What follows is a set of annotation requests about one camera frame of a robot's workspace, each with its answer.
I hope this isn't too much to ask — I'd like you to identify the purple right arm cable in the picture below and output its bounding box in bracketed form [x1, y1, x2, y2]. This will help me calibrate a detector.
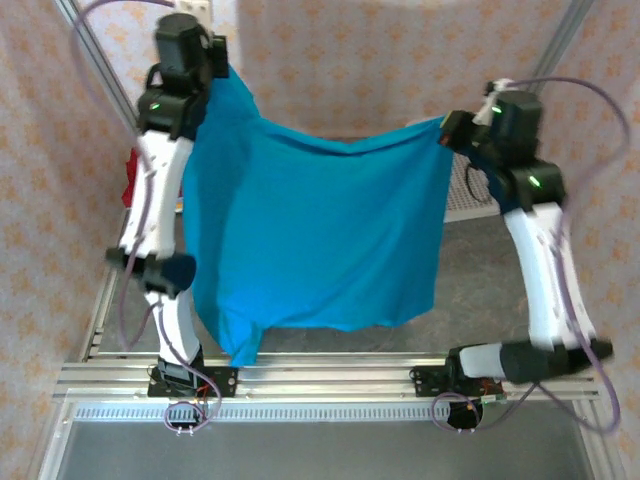
[432, 77, 631, 436]

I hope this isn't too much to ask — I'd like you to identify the aluminium mounting rail beam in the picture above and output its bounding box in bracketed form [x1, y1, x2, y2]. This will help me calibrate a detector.
[52, 352, 599, 401]

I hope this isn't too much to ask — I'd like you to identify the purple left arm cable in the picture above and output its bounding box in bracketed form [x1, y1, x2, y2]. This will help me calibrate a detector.
[69, 0, 224, 436]

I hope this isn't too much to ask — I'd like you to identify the grey metal lower panel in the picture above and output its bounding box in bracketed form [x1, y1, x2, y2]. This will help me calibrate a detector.
[39, 399, 626, 480]

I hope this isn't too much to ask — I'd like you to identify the blue t-shirt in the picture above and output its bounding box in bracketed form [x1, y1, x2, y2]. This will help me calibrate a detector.
[182, 64, 456, 369]

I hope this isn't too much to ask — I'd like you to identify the white perforated plastic basket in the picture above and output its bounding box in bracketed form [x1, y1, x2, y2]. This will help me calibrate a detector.
[442, 149, 502, 224]

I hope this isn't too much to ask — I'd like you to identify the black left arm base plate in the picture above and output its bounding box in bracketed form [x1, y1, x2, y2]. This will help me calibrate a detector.
[147, 366, 239, 400]

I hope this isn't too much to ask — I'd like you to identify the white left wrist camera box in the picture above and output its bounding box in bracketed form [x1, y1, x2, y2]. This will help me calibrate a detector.
[174, 0, 214, 19]

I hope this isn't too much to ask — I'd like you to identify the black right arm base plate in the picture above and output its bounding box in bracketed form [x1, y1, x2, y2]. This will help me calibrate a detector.
[409, 364, 504, 400]

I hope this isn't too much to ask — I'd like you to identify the aluminium frame post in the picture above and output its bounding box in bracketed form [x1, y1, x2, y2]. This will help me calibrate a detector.
[54, 0, 150, 144]
[532, 0, 596, 84]

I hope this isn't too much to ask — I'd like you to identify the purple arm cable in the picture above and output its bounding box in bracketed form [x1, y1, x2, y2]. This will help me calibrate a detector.
[69, 0, 224, 436]
[432, 77, 631, 436]

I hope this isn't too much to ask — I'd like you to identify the red folded t-shirt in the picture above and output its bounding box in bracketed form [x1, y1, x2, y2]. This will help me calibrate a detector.
[122, 147, 144, 206]

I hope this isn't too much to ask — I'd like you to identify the slotted grey cable duct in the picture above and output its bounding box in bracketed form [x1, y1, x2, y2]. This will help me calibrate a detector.
[74, 403, 566, 422]

